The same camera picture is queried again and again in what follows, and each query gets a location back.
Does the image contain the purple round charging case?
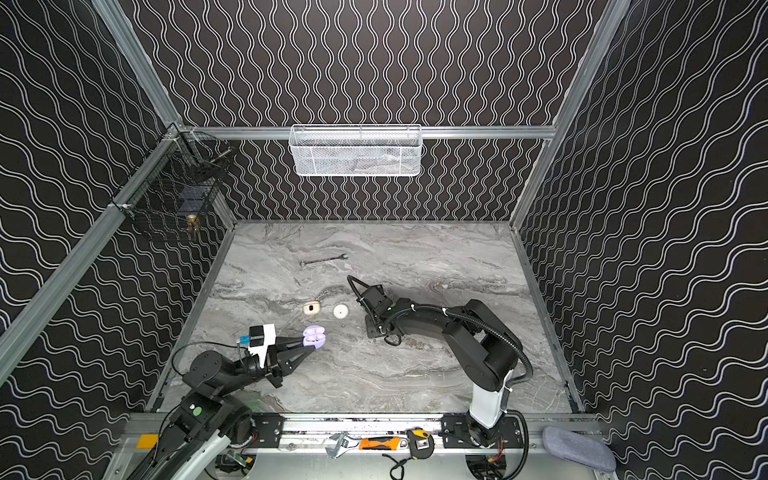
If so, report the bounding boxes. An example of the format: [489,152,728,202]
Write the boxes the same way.
[302,325,326,349]

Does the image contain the white round charging case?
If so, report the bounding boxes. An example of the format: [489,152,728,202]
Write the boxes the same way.
[332,304,349,319]

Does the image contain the cream earbud charging case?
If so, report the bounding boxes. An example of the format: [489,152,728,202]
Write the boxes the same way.
[302,301,321,316]

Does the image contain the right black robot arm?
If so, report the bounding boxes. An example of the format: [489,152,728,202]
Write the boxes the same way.
[347,275,534,447]

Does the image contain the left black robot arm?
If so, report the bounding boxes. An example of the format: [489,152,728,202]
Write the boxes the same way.
[128,325,326,479]

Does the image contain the steel combination wrench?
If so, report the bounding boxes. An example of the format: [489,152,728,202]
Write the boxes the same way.
[299,253,349,267]

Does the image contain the adjustable wrench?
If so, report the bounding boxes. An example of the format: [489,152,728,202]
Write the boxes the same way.
[325,432,357,459]

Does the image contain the yellow black tape measure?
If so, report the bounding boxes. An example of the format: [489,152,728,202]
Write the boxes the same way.
[406,429,435,460]

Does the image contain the yellow label plate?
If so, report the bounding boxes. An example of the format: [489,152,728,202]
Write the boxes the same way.
[136,434,159,450]

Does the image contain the brass fitting in basket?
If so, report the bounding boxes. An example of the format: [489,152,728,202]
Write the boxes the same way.
[186,214,200,234]

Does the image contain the grey cloth pad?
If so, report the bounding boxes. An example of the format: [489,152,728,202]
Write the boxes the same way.
[542,427,617,473]

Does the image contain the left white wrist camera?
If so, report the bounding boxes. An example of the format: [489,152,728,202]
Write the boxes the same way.
[238,324,277,368]

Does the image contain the white wire mesh basket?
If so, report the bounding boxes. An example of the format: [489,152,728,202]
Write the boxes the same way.
[288,124,424,177]

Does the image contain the black wire basket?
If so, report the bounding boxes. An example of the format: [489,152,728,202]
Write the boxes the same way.
[123,132,233,244]

